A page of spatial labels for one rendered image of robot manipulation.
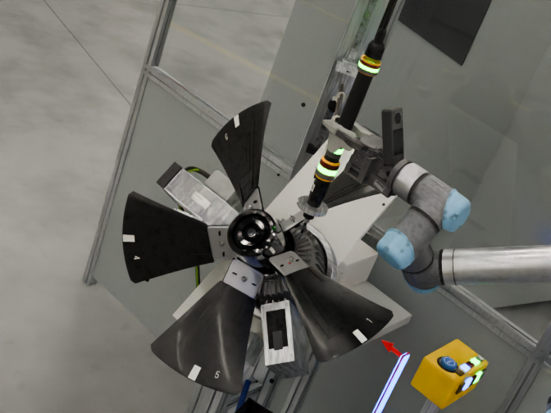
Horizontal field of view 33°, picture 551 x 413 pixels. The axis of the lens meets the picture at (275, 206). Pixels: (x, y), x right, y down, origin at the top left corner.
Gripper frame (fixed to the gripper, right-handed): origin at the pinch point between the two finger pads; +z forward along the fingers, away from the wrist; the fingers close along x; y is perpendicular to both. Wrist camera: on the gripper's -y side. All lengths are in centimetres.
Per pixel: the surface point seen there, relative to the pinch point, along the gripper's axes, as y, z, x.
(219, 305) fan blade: 48, 2, -13
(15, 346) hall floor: 156, 103, 23
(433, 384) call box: 52, -40, 21
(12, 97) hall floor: 157, 272, 133
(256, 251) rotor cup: 34.6, 1.8, -7.3
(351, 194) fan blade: 17.5, -5.7, 9.5
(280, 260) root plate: 36.0, -1.6, -1.7
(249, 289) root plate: 45.6, 1.1, -5.2
